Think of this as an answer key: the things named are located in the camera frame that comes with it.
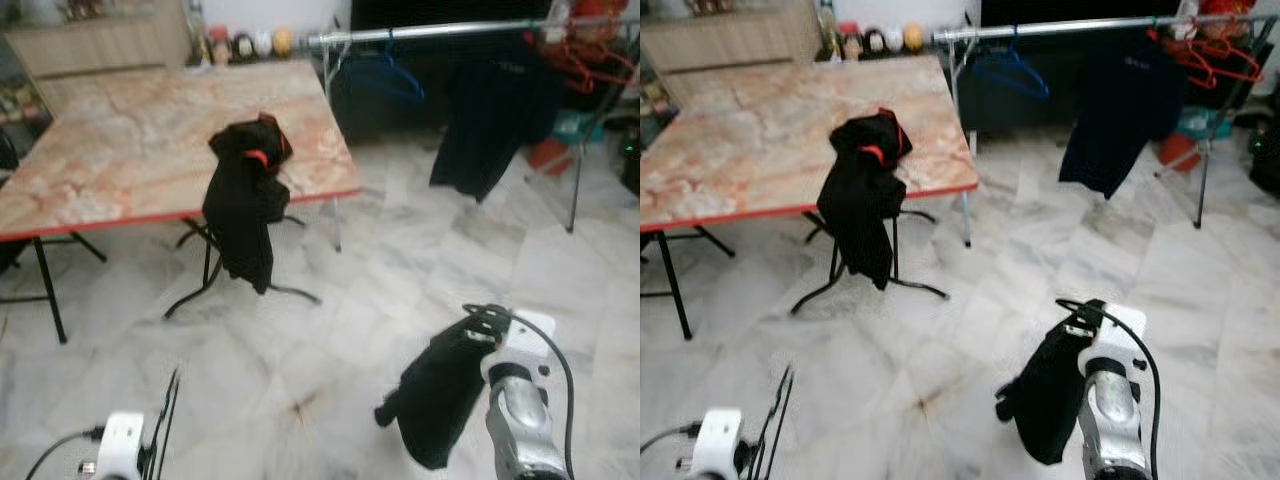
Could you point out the black plastic hanger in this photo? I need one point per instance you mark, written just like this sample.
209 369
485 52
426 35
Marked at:
168 420
778 410

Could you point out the black shirt with printed logo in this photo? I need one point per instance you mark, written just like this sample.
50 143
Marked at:
1045 400
440 400

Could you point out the blue plastic hanger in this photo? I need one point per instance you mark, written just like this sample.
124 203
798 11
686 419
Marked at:
1012 52
388 55

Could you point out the red plastic hanger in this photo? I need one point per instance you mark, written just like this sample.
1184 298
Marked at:
580 55
1200 55
1235 60
610 60

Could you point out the red bin with teal bag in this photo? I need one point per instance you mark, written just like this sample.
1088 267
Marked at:
555 150
1185 145

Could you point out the navy polo shirt red trim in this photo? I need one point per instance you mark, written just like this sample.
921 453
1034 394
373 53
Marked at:
1120 120
490 120

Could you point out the black garment with red trim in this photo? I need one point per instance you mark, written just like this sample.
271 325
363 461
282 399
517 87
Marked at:
245 200
865 200

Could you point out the black flat television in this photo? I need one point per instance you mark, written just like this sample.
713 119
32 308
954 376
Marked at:
1080 8
450 10

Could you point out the marble pattern folding table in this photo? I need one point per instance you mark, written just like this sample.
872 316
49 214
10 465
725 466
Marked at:
780 140
150 140

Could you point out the orange round plush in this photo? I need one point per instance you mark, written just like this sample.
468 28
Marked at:
284 42
913 38

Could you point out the white round plush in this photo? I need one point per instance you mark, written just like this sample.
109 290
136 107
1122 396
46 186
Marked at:
263 44
893 40

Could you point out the black mouse round plush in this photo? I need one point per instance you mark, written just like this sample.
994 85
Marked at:
874 42
243 47

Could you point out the clear jar with red lid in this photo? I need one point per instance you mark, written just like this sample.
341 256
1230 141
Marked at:
218 45
850 42

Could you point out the beige wooden sideboard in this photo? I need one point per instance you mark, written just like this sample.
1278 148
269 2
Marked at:
100 45
730 40

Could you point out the blue and gold trophy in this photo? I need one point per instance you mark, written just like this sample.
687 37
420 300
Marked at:
826 20
195 20

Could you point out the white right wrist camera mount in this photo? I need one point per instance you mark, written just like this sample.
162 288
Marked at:
525 335
1115 330

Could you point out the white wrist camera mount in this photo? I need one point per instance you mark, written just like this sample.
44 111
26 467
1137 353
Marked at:
525 335
120 440
1115 330
722 440

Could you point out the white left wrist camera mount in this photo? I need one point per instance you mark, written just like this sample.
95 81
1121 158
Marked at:
120 440
722 440

